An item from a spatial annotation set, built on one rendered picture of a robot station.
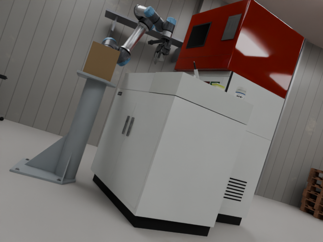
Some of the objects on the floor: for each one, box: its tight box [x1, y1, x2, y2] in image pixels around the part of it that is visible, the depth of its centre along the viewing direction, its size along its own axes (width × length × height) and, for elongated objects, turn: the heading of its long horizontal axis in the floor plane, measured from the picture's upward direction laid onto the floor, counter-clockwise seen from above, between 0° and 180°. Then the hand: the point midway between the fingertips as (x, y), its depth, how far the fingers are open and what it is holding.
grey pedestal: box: [9, 70, 116, 185], centre depth 230 cm, size 51×44×82 cm
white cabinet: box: [90, 88, 247, 237], centre depth 229 cm, size 64×96×82 cm, turn 116°
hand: (155, 62), depth 219 cm, fingers closed
